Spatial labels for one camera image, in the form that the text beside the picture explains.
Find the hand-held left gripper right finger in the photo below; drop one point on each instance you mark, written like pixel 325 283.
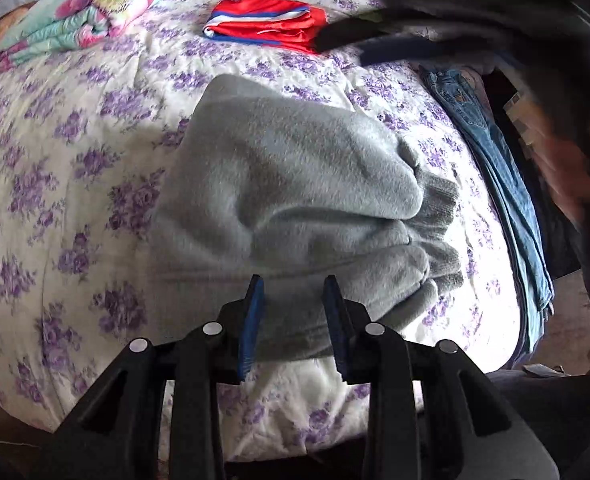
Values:
pixel 335 320

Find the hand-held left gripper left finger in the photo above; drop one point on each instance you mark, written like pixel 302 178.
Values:
pixel 252 320

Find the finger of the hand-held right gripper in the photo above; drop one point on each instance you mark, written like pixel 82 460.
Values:
pixel 350 32
pixel 410 51

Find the grey hoodie sweatshirt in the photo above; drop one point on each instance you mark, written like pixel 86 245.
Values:
pixel 295 185

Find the person's right hand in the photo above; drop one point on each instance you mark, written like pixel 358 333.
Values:
pixel 567 170

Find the folded red shorts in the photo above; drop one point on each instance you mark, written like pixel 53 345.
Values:
pixel 275 25

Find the blue jeans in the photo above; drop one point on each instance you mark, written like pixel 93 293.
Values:
pixel 495 160

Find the purple floral bed sheet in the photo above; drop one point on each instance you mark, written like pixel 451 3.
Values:
pixel 75 185

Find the person's dark clothing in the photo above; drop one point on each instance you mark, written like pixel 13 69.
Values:
pixel 550 410

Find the folded teal floral quilt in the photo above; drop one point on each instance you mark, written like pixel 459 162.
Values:
pixel 75 15

